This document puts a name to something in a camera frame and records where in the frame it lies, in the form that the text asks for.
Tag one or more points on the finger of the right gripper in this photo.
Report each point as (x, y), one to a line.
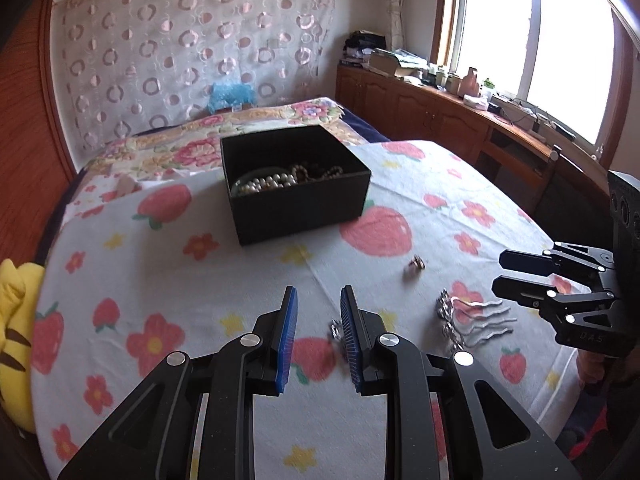
(576, 262)
(532, 294)

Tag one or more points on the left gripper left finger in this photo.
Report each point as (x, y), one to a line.
(198, 410)

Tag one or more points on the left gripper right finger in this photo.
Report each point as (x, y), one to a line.
(450, 399)

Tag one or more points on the silver hair comb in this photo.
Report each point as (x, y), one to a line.
(469, 324)

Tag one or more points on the small silver earring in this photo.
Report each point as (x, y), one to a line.
(336, 334)

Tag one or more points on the black open jewelry box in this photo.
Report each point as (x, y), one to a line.
(322, 182)

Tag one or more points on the person's right hand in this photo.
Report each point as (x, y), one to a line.
(590, 367)

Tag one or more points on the wooden side cabinet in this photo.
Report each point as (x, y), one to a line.
(521, 166)

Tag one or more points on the strawberry print cloth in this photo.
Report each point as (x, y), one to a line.
(162, 270)

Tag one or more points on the pink bottle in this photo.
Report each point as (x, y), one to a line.
(469, 85)

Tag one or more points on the yellow plush toy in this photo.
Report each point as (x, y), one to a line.
(20, 287)

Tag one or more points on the window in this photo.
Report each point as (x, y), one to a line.
(570, 60)

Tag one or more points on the stack of books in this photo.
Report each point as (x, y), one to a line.
(396, 63)

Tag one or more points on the wooden wardrobe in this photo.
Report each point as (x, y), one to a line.
(36, 168)

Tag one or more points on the floral bed quilt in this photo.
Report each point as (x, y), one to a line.
(128, 165)

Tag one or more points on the blue plush item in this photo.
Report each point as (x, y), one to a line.
(234, 96)

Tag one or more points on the pink circle curtain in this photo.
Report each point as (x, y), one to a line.
(121, 67)

